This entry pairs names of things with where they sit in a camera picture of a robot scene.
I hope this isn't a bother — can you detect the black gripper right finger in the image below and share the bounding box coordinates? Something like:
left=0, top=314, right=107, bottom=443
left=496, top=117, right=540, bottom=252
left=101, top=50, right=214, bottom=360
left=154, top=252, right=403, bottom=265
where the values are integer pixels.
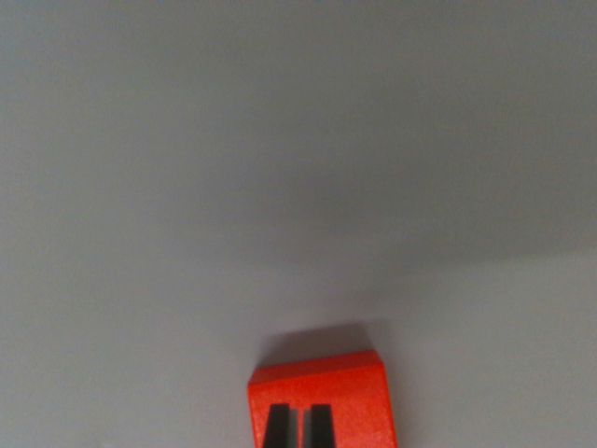
left=302, top=403, right=339, bottom=448

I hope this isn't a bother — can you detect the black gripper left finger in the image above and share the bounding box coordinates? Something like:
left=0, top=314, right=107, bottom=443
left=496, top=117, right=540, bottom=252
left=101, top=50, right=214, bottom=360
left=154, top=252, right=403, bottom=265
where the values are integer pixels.
left=262, top=402, right=300, bottom=448

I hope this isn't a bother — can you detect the red cube block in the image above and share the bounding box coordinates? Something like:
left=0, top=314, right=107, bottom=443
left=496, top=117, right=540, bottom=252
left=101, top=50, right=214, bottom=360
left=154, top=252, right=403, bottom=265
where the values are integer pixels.
left=246, top=349, right=399, bottom=448

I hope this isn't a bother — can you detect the white plastic bin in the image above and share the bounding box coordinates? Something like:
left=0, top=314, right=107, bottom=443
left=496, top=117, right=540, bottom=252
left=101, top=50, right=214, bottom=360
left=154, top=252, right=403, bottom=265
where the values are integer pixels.
left=0, top=0, right=597, bottom=448

